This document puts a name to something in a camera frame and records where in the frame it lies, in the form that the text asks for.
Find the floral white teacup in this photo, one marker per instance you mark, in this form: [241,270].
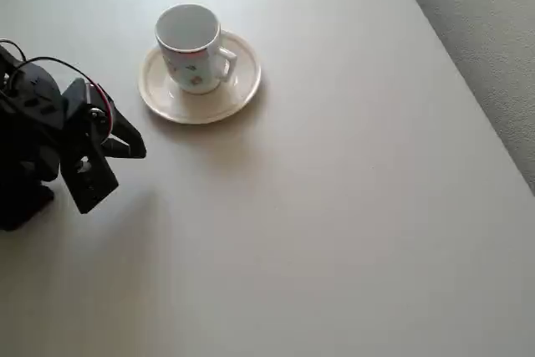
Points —
[188,31]

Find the white saucer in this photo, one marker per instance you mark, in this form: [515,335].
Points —
[242,81]

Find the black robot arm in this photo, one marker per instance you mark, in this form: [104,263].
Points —
[25,123]

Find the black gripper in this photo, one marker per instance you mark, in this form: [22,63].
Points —
[89,170]

